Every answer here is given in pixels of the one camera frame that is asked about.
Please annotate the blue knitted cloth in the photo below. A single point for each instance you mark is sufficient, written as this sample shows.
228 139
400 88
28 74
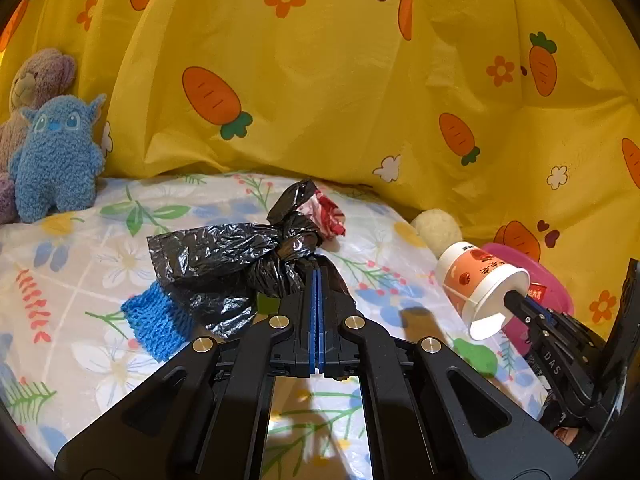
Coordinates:
150 325

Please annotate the yellow carrot print curtain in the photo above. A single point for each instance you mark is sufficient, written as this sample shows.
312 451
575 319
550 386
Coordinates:
325 85

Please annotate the orange and white paper cup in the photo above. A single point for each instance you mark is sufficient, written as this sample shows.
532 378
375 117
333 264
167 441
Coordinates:
470 275

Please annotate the crumpled red and white wrapper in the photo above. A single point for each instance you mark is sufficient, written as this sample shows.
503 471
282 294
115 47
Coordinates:
330 215

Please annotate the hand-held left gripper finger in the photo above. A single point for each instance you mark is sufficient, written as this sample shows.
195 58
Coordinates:
321 320
313 320

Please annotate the red printed packet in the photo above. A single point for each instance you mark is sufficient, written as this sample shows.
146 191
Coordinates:
537 292

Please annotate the black plastic bag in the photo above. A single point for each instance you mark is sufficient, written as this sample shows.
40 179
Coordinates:
215 260

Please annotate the floral plastic table cover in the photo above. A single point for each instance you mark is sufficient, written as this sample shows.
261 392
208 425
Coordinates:
100 260

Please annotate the blue plush monster toy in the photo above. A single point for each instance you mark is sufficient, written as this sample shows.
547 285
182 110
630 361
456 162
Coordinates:
55 160

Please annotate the beige plush ball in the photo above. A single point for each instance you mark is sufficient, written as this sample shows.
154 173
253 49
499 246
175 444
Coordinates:
437 230

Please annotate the pink plastic bucket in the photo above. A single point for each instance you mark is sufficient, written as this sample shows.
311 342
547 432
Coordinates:
555 295

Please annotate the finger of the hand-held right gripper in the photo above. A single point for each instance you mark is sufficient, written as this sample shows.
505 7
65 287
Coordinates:
542 312
517 305

